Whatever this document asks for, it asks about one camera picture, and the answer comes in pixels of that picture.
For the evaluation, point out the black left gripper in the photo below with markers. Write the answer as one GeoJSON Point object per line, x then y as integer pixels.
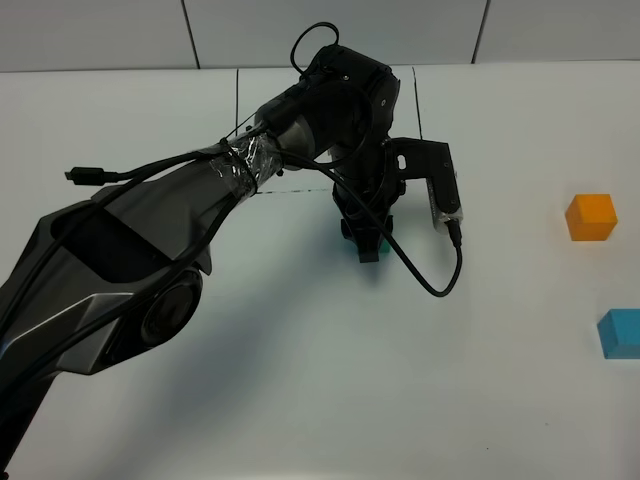
{"type": "Point", "coordinates": [367, 200]}

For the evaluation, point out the green cube block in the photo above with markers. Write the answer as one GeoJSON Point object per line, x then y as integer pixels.
{"type": "Point", "coordinates": [382, 246]}

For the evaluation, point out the orange cube block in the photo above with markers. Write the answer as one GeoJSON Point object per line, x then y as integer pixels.
{"type": "Point", "coordinates": [591, 217]}

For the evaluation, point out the blue cube block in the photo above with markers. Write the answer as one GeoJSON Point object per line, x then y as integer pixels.
{"type": "Point", "coordinates": [619, 334]}

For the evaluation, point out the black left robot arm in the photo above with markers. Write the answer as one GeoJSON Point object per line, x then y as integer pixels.
{"type": "Point", "coordinates": [104, 280]}

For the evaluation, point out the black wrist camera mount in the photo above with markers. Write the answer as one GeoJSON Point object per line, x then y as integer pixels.
{"type": "Point", "coordinates": [431, 161]}

